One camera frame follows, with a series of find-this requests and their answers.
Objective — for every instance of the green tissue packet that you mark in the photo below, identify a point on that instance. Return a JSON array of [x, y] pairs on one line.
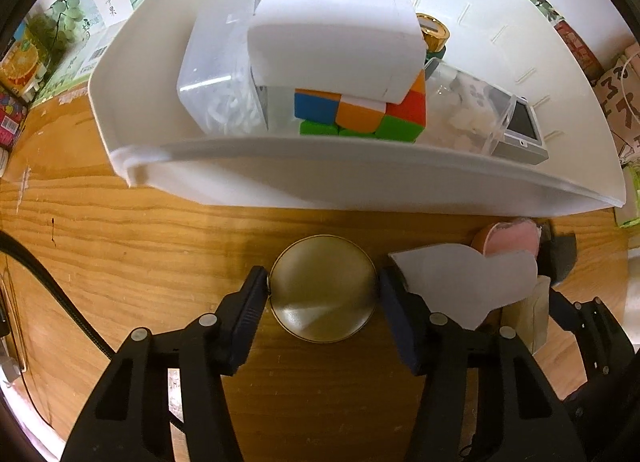
[[632, 202]]

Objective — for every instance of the pink printed packet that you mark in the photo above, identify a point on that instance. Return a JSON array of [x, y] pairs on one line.
[[510, 239]]

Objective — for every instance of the white storage bin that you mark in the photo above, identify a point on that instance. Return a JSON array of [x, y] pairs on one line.
[[350, 182]]

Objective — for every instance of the green grape print carton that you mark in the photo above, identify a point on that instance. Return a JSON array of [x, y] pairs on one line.
[[100, 2]]

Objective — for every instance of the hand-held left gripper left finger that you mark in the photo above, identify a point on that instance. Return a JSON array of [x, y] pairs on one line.
[[250, 312]]

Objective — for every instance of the white plastic bottle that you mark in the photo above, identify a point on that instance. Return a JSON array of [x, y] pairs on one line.
[[465, 282]]

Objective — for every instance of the white rectangular box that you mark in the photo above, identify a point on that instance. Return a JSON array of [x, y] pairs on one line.
[[330, 37]]

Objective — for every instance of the beige printed paper bag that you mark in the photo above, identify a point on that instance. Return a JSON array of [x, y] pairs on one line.
[[615, 107]]

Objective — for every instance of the clear floss pick box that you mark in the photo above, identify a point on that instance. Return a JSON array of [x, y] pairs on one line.
[[215, 57]]

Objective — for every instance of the small beige box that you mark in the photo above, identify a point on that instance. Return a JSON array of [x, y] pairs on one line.
[[530, 312]]

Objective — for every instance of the red snack packet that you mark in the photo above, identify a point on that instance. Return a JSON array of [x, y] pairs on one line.
[[10, 122]]

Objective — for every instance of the clear plastic case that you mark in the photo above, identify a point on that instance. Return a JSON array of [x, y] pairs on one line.
[[465, 107]]

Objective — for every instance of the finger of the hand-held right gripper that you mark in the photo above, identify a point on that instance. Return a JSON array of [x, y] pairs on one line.
[[562, 309]]

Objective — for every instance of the white instant camera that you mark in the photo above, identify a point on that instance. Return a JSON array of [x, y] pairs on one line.
[[522, 127]]

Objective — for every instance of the red printed cardboard box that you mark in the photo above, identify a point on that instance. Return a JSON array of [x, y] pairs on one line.
[[575, 47]]

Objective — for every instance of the multicoloured puzzle cube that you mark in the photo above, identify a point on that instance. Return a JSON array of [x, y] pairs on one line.
[[360, 115]]

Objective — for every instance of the round beige tin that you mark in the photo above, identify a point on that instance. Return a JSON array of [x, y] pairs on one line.
[[325, 287]]

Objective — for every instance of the orange juice carton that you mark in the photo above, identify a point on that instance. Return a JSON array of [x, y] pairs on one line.
[[20, 62]]

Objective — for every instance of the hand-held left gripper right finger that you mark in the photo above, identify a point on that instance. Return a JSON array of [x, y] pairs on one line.
[[395, 312]]

